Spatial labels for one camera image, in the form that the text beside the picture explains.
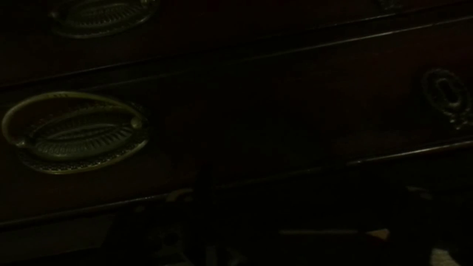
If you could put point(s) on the dark wooden slant-front dresser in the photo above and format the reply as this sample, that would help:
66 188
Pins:
60 236

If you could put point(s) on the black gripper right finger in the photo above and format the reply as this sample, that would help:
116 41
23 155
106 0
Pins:
423 226

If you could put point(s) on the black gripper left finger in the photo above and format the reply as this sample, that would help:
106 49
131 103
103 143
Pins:
208 222

